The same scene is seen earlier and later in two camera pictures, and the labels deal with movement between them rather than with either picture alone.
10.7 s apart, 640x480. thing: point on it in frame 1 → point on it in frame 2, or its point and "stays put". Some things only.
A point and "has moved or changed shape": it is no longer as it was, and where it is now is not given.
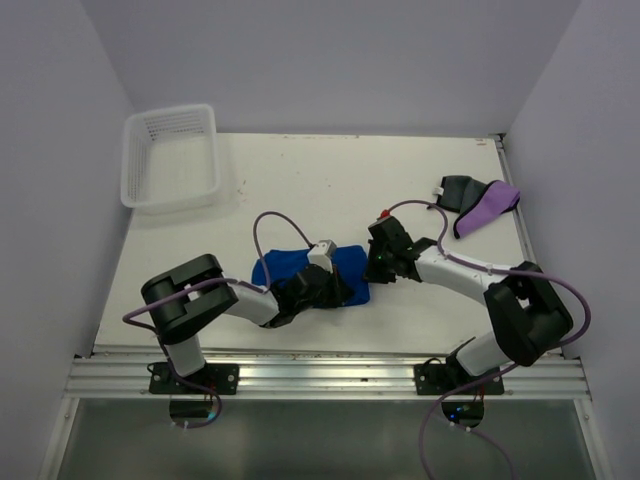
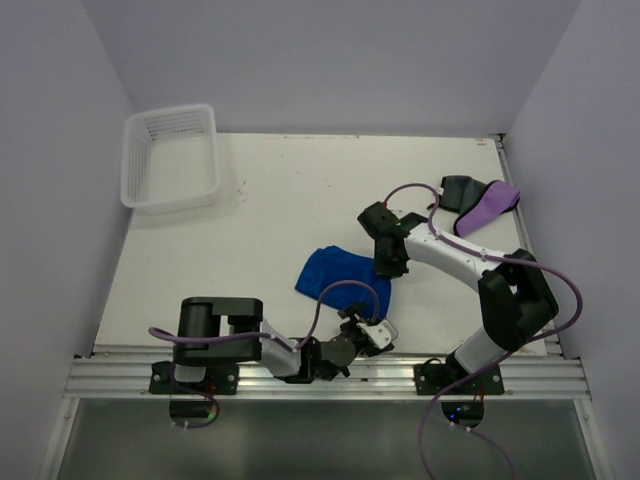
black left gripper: (341, 291) → (350, 312)
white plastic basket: (169, 156) stays put
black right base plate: (437, 379) stays put
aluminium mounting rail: (318, 377) stays put
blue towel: (348, 261) has moved or changed shape
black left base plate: (224, 378) stays put
